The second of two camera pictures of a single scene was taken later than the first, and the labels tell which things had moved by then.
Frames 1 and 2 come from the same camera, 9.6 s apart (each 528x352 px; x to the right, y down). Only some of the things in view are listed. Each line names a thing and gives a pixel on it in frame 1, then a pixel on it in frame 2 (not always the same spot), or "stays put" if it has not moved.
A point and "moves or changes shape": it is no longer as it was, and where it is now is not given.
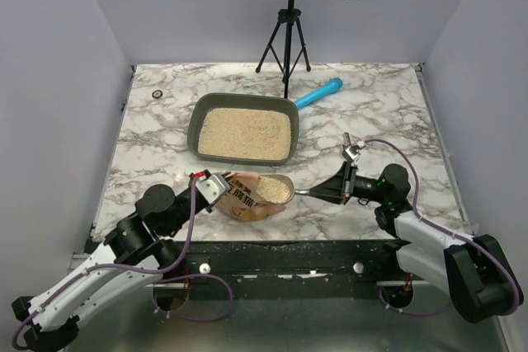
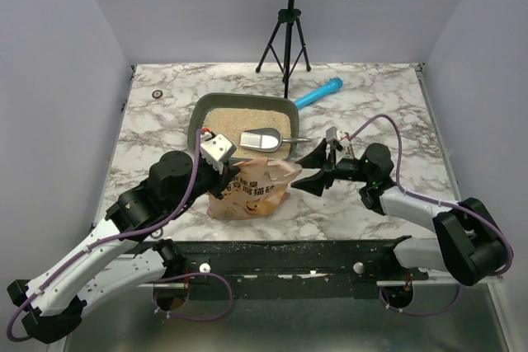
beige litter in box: x=248 y=133 stays put
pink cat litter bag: x=241 y=201 moves or changes shape
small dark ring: x=157 y=94 stays put
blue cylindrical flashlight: x=334 y=86 stays put
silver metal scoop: x=276 y=189 → x=266 y=139
